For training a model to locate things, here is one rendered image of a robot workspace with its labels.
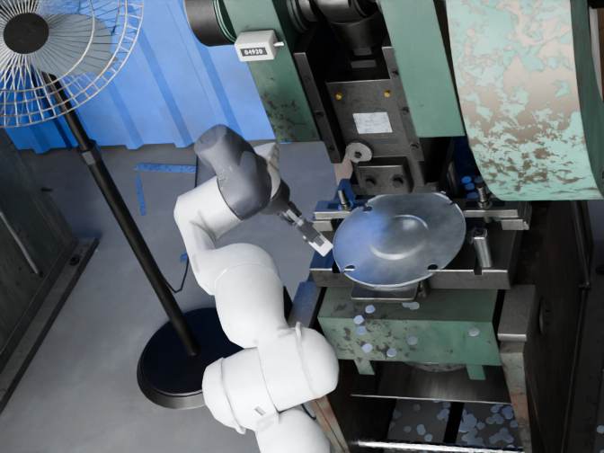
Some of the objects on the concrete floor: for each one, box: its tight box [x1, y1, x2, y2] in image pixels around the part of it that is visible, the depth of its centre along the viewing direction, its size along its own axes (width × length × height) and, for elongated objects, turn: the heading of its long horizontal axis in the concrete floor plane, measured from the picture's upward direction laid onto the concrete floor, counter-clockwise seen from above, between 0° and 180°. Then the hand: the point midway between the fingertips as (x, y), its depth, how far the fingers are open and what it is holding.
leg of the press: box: [497, 200, 604, 453], centre depth 269 cm, size 92×12×90 cm, turn 1°
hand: (318, 241), depth 230 cm, fingers closed
